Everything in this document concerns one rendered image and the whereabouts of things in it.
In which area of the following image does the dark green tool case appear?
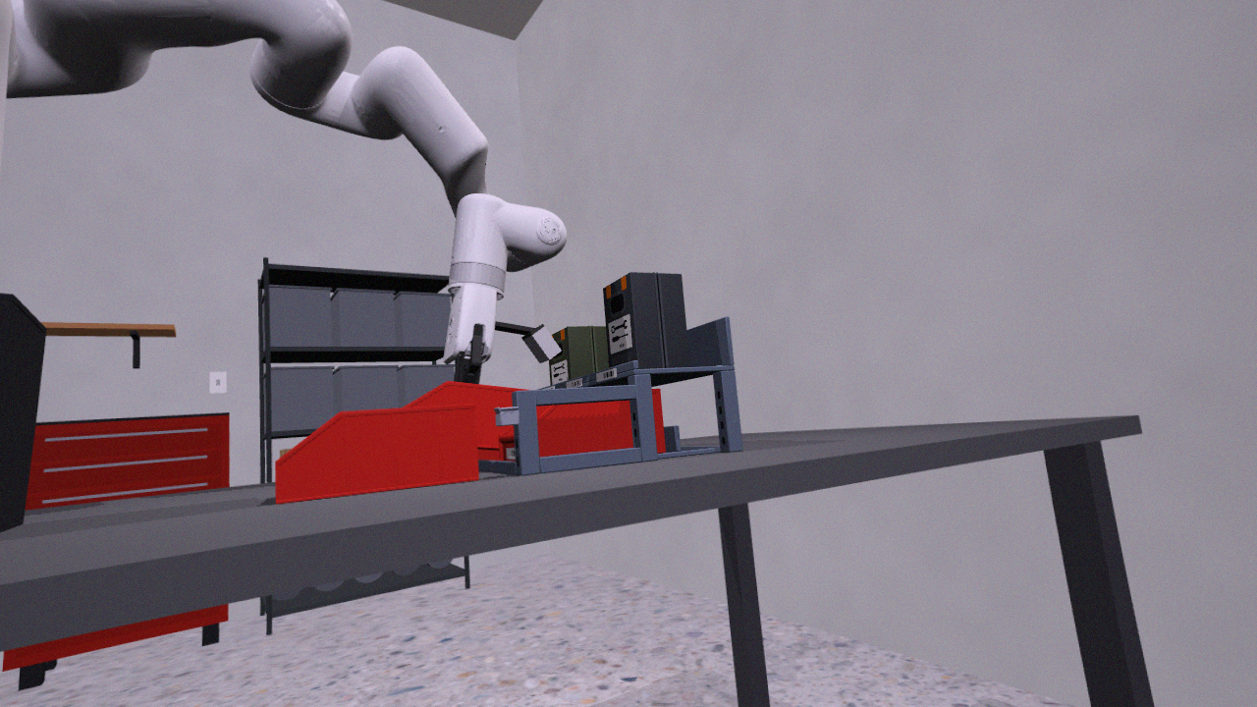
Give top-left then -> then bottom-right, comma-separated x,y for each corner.
549,326 -> 608,385

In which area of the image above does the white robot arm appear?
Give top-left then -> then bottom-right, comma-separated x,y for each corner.
0,0 -> 567,291

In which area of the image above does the dark grey tool case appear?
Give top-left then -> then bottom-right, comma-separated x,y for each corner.
603,272 -> 690,369

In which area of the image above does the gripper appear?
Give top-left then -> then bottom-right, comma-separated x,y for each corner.
442,282 -> 504,384

